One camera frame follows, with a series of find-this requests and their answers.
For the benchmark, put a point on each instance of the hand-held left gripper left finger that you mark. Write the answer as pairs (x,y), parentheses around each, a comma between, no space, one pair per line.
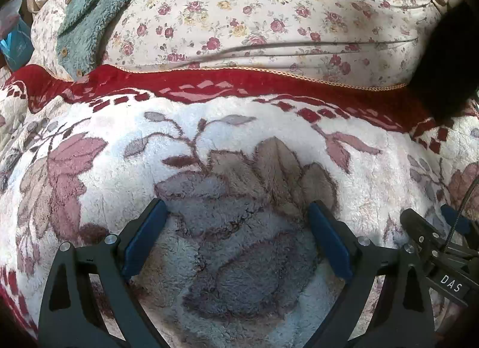
(146,235)

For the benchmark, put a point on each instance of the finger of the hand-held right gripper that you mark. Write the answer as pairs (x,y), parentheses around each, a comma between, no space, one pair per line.
(456,222)
(419,232)

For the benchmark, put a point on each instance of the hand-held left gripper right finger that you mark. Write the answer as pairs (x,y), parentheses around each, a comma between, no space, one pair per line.
(329,235)

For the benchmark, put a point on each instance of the black pants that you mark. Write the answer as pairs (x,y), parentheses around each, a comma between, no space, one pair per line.
(445,71)

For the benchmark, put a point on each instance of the red white floral fleece blanket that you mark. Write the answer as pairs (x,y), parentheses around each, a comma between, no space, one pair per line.
(262,127)

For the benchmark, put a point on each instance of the teal fleece garment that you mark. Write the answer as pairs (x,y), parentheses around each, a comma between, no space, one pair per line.
(97,11)

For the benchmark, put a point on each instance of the blue plastic bag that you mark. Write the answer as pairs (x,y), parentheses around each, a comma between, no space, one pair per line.
(17,44)

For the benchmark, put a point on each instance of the cream floral quilt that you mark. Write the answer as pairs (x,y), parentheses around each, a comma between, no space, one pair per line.
(262,15)

